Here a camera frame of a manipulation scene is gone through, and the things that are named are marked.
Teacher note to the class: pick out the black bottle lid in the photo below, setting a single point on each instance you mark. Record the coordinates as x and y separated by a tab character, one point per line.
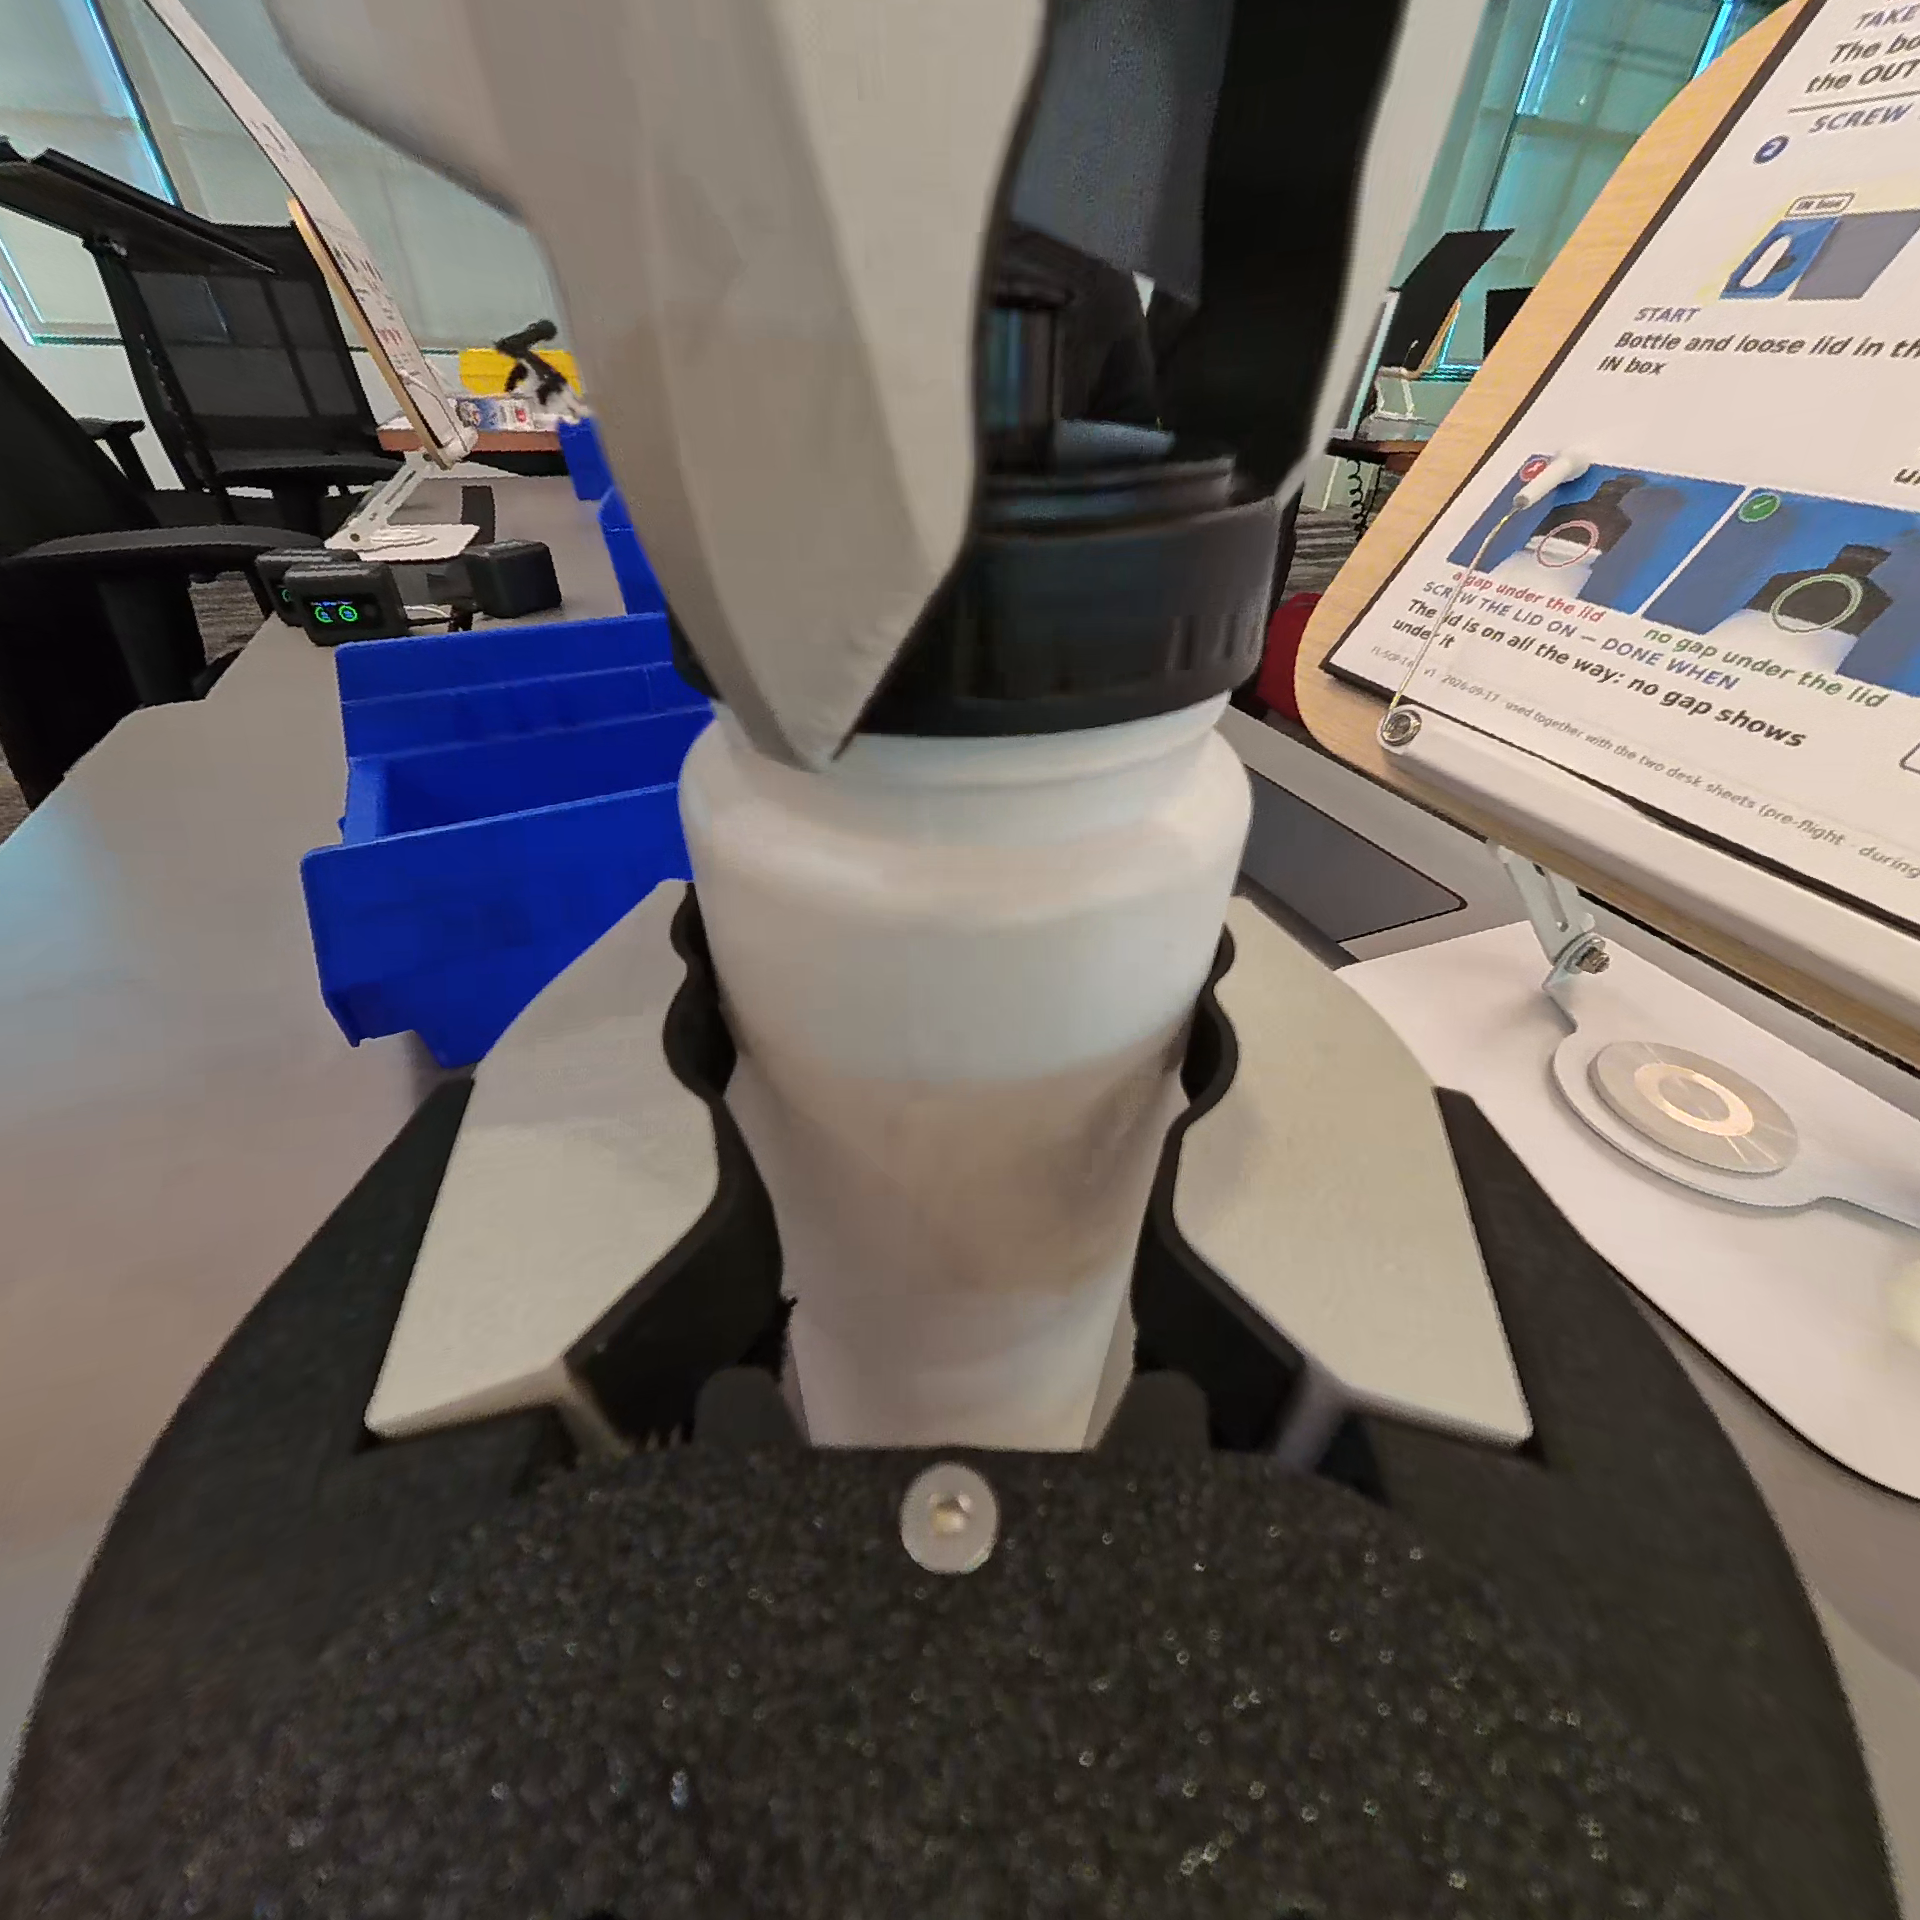
1109	629

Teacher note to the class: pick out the blue plastic bin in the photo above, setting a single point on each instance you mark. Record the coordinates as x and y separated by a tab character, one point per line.
495	870
615	511

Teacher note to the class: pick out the white plastic bottle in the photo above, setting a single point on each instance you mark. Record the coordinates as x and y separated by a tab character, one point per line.
961	975

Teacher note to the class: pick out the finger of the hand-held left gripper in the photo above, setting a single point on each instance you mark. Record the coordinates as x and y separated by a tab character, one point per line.
1290	224
779	301

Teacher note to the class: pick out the black mesh office chair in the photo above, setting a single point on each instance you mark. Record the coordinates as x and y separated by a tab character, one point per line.
224	375

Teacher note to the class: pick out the black background document stand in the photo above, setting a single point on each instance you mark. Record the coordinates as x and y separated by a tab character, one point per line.
1447	284

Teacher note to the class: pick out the printed instruction sheet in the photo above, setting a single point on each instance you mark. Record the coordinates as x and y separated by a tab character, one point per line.
1723	450

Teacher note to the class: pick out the small black box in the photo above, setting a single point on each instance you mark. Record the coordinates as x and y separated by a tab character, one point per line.
511	578

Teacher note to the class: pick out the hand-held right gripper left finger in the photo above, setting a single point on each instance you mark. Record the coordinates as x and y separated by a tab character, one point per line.
555	1201

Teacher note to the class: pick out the black charger with green lights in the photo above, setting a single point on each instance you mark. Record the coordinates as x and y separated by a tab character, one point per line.
330	599

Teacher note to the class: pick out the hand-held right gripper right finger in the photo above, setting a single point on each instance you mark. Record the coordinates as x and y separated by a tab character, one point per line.
1349	1215

